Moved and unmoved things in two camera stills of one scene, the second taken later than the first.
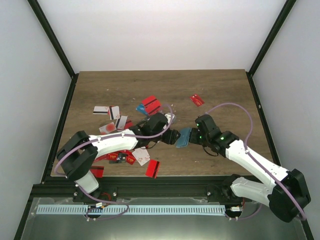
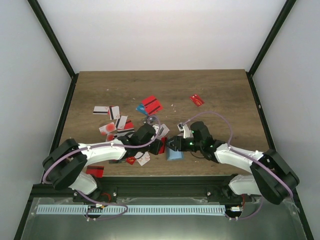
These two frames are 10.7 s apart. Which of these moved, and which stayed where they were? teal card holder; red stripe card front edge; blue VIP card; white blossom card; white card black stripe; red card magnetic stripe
Moved: teal card holder; red card magnetic stripe
Stayed: white card black stripe; white blossom card; blue VIP card; red stripe card front edge
